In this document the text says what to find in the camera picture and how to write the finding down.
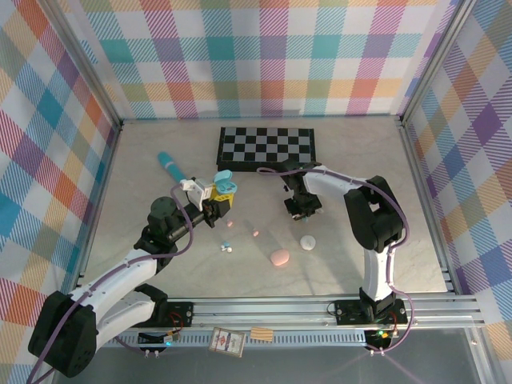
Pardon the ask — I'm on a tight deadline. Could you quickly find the blue earbud charging case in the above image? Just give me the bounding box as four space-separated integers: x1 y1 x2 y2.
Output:
211 170 240 196

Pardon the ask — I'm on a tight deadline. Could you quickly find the pink earbud charging case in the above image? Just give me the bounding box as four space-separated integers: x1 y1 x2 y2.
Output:
270 248 291 267

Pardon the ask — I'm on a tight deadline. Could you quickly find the black folding chessboard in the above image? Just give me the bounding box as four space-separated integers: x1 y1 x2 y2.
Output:
214 126 318 174

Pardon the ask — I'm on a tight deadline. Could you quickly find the teal marker pen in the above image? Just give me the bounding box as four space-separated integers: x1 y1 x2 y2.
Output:
157 151 189 186

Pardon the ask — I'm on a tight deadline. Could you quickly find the small left electronics board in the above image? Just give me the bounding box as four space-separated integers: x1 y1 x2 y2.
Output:
138 328 180 347

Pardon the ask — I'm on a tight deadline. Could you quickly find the small electronics board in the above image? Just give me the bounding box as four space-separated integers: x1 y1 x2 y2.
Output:
138 328 180 347
366 326 401 342

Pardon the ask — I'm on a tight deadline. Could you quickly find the tan striped small block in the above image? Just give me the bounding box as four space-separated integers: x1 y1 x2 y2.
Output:
250 326 275 342

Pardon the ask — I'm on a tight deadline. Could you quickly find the playing card box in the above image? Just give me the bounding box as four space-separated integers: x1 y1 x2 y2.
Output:
207 326 246 357

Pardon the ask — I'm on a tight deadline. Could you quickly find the small right electronics board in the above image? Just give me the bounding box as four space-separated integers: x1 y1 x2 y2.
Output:
366 326 401 342

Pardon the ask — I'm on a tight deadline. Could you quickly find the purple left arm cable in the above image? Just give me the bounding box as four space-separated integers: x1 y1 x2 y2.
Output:
27 184 197 384

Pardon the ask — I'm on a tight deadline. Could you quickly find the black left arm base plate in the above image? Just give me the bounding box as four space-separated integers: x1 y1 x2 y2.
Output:
121 302 196 328

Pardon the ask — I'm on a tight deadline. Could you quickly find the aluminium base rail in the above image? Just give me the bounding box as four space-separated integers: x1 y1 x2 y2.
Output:
79 295 487 335

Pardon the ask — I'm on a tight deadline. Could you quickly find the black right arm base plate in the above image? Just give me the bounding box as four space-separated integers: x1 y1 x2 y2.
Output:
334 299 409 326

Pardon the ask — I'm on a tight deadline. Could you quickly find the aluminium right floor rail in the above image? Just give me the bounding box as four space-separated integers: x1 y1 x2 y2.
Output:
395 118 459 295

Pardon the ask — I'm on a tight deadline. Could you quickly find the grey slotted cable duct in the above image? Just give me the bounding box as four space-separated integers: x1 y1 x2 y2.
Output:
95 330 369 350

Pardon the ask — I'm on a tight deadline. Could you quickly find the aluminium left frame post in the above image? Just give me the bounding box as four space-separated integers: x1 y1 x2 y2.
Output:
43 0 123 127

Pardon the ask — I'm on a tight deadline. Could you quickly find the aluminium frame post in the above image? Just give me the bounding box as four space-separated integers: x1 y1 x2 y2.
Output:
43 0 123 127
398 0 479 123

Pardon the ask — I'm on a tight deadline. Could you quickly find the aluminium right frame post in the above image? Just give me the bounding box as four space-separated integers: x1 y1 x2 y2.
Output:
398 0 479 123

